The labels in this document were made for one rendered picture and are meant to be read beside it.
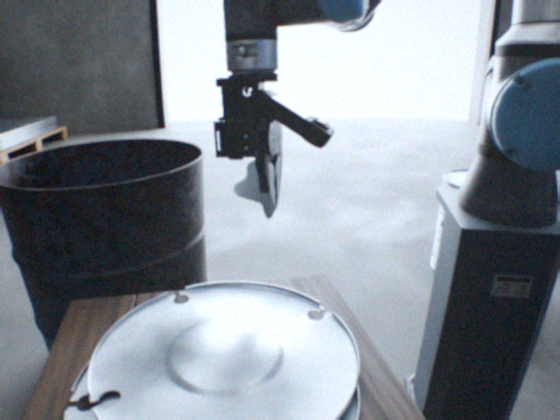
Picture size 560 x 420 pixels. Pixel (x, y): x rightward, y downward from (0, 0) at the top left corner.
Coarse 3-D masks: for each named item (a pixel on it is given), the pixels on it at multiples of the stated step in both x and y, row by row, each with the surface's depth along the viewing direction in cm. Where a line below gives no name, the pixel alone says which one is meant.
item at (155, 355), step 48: (192, 288) 54; (240, 288) 55; (288, 288) 54; (144, 336) 45; (192, 336) 44; (240, 336) 44; (288, 336) 45; (336, 336) 45; (96, 384) 37; (144, 384) 38; (192, 384) 37; (240, 384) 37; (288, 384) 38; (336, 384) 38
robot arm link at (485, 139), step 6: (492, 60) 52; (492, 66) 51; (486, 72) 53; (492, 72) 52; (486, 78) 54; (492, 78) 52; (486, 84) 54; (486, 90) 53; (486, 96) 51; (486, 102) 50; (486, 120) 53; (480, 126) 56; (486, 126) 54; (480, 132) 56; (486, 132) 54; (480, 138) 56; (486, 138) 54; (492, 138) 53; (486, 144) 54; (492, 144) 53
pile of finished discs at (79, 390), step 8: (80, 376) 39; (80, 384) 38; (72, 392) 37; (80, 392) 37; (112, 392) 37; (72, 400) 36; (104, 400) 36; (112, 400) 36; (352, 400) 37; (72, 408) 35; (352, 408) 36; (64, 416) 34; (72, 416) 34; (80, 416) 34; (88, 416) 34; (344, 416) 35; (352, 416) 35
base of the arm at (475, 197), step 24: (480, 144) 56; (480, 168) 56; (504, 168) 52; (480, 192) 55; (504, 192) 52; (528, 192) 51; (552, 192) 53; (480, 216) 55; (504, 216) 52; (528, 216) 51; (552, 216) 52
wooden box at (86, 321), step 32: (320, 288) 57; (64, 320) 48; (96, 320) 49; (352, 320) 50; (64, 352) 43; (64, 384) 38; (384, 384) 39; (32, 416) 34; (384, 416) 35; (416, 416) 35
